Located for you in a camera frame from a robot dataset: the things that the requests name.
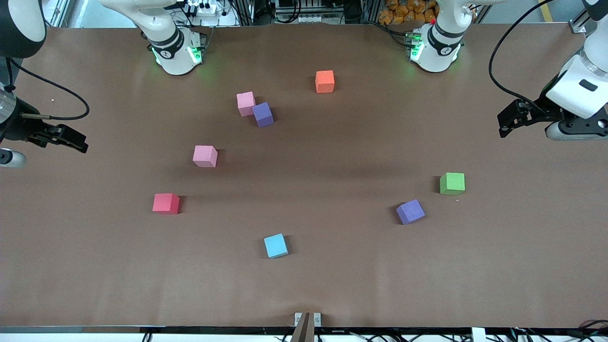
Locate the red foam cube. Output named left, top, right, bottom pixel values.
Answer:
left=152, top=193, right=181, bottom=215

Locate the pink foam cube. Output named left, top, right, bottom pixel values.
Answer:
left=192, top=145, right=219, bottom=168
left=237, top=92, right=257, bottom=117

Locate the purple foam cube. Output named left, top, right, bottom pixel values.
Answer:
left=252, top=102, right=275, bottom=128
left=396, top=199, right=426, bottom=225

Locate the green foam cube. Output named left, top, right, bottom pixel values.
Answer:
left=439, top=172, right=466, bottom=196

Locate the bag of orange items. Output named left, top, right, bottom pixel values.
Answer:
left=379, top=0, right=437, bottom=25

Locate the white power strip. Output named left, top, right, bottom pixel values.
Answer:
left=186, top=0, right=225, bottom=16

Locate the black equipment rack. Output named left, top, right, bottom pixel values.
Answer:
left=254, top=0, right=380, bottom=24

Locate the brown table cover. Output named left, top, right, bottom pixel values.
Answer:
left=0, top=23, right=608, bottom=329

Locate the orange foam cube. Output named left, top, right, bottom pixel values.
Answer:
left=315, top=70, right=335, bottom=94

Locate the light blue foam cube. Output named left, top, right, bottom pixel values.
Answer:
left=264, top=233, right=289, bottom=259

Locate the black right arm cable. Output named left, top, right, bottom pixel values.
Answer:
left=4, top=57, right=91, bottom=121

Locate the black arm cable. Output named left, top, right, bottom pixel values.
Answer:
left=489, top=0, right=556, bottom=107
left=4, top=57, right=91, bottom=121

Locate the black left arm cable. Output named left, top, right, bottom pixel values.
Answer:
left=489, top=0, right=556, bottom=107

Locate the aluminium frame profile with bracket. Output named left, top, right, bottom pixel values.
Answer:
left=570, top=9, right=597, bottom=34

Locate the small metal bracket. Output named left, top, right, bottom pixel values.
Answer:
left=294, top=312, right=322, bottom=328

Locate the brown tapered post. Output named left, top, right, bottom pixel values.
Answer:
left=290, top=312, right=315, bottom=342

